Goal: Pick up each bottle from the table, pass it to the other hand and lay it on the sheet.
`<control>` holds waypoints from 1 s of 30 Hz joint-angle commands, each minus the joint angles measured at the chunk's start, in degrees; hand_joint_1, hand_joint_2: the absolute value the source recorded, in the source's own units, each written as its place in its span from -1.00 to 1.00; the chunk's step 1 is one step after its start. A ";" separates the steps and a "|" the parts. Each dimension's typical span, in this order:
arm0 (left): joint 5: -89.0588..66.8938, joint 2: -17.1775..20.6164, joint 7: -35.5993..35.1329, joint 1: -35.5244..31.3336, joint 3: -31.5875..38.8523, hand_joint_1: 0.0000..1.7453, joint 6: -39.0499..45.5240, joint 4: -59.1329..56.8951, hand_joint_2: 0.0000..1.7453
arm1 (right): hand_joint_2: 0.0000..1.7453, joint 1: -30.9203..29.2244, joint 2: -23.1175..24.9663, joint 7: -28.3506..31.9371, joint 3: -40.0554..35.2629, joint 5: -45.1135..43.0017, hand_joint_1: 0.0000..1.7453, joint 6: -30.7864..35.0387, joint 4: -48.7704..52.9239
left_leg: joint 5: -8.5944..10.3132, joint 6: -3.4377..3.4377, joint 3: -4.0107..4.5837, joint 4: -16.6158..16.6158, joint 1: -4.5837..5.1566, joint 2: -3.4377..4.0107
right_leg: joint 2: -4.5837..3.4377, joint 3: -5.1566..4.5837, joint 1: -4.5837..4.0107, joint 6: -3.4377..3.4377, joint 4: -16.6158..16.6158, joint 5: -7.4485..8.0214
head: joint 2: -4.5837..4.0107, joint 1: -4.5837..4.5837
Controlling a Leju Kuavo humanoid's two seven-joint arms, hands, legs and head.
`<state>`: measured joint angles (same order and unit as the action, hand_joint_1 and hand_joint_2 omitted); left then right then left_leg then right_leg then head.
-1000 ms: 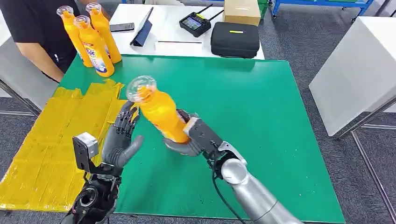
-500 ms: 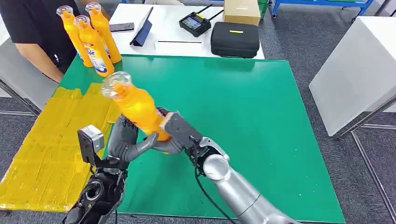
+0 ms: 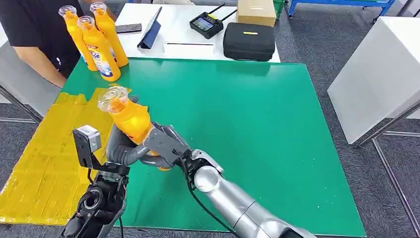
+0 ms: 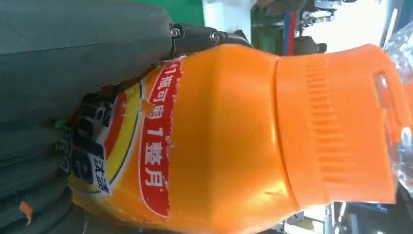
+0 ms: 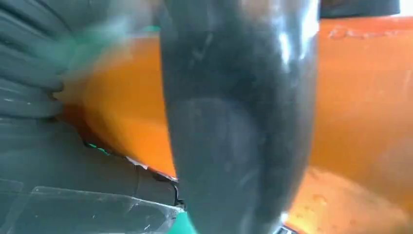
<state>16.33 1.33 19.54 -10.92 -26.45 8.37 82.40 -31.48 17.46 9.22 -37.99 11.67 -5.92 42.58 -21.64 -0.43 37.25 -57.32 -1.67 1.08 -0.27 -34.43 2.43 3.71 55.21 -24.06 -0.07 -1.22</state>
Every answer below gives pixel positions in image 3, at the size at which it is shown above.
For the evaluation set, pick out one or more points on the yellow sheet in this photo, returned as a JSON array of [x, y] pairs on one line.
[[42, 164]]

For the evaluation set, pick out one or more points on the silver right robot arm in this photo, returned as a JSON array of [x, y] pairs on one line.
[[236, 203]]

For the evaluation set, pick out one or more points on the black pen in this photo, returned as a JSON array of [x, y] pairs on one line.
[[190, 44]]

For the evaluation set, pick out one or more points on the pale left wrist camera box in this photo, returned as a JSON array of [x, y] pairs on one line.
[[88, 139]]

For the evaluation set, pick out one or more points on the cardboard box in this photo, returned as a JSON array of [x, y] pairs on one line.
[[256, 11]]

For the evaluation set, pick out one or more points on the black phone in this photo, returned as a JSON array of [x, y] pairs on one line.
[[128, 28]]

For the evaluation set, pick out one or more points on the orange bottle with clear cap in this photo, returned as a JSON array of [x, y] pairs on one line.
[[76, 36], [110, 33], [133, 121]]

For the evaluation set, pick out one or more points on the black controller with antennas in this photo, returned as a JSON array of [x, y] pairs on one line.
[[205, 25]]

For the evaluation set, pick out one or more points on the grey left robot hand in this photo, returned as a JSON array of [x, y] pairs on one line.
[[118, 149]]

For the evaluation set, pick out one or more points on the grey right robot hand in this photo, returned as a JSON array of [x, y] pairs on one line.
[[165, 143]]

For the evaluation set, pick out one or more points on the orange bottle with blue label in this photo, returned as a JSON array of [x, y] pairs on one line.
[[100, 52]]

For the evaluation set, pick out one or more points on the tablet in blue case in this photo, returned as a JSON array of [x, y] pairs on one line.
[[150, 34]]

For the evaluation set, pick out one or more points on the black zip case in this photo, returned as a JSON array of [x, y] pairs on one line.
[[248, 42]]

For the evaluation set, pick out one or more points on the person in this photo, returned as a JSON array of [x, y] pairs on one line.
[[29, 23]]

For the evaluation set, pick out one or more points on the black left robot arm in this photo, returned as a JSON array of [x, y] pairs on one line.
[[98, 203]]

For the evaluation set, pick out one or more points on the green mat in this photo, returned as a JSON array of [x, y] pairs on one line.
[[236, 131]]

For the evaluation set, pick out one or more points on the blue metal frame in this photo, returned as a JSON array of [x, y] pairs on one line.
[[341, 2]]

